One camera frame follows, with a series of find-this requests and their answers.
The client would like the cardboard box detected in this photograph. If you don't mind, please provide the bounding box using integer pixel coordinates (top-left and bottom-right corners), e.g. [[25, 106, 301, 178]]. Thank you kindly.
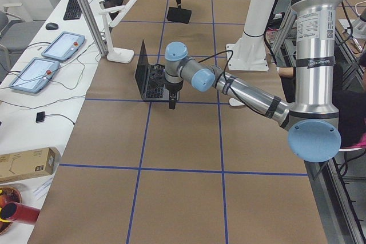
[[1, 147, 60, 183]]

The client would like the black mouse pad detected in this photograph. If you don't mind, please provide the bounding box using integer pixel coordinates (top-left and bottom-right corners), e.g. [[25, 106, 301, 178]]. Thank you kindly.
[[166, 7, 192, 24]]

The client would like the seated person in black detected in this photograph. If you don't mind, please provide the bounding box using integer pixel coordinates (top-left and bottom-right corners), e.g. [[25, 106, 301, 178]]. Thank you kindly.
[[277, 63, 365, 149]]

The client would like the grey laptop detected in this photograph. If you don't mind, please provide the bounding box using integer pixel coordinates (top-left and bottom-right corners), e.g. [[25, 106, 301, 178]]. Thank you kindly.
[[134, 40, 179, 102]]

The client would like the far teach pendant tablet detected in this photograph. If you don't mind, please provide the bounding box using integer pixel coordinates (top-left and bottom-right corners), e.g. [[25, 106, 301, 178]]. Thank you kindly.
[[41, 31, 85, 62]]

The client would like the white desk lamp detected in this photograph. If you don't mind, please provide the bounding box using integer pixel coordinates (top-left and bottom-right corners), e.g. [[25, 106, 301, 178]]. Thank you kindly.
[[98, 0, 137, 63]]

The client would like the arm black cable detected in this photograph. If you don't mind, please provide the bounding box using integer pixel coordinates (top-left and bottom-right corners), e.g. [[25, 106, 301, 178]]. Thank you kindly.
[[197, 50, 258, 110]]

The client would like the teach pendant tablet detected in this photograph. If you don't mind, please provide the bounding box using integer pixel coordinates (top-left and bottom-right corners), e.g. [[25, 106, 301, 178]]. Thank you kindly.
[[9, 58, 60, 94], [41, 31, 85, 62]]

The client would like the white computer mouse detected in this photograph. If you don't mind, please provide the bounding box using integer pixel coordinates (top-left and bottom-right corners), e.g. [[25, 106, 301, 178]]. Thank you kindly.
[[229, 98, 246, 107]]

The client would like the black keyboard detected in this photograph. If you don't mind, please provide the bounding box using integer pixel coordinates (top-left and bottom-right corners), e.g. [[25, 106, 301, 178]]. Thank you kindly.
[[63, 0, 82, 21]]

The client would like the aluminium frame post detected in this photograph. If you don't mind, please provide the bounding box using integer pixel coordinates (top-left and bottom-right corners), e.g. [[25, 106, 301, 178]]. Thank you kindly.
[[77, 0, 108, 57]]

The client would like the near teach pendant tablet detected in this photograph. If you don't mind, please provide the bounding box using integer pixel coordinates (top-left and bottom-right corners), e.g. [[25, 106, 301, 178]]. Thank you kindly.
[[9, 58, 60, 94]]

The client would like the white camera stand column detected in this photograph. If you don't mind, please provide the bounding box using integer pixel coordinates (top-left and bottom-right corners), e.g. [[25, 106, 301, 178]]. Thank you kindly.
[[226, 0, 275, 71]]

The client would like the woven basket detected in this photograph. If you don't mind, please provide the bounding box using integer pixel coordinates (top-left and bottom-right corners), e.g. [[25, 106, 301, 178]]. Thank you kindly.
[[1, 186, 22, 234]]

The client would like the black computer mouse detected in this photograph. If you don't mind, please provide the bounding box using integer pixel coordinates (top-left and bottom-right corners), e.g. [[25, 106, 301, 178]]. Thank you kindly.
[[45, 22, 59, 30]]

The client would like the small black square device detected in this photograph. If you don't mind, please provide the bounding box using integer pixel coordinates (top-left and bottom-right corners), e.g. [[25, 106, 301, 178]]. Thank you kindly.
[[35, 111, 46, 123]]

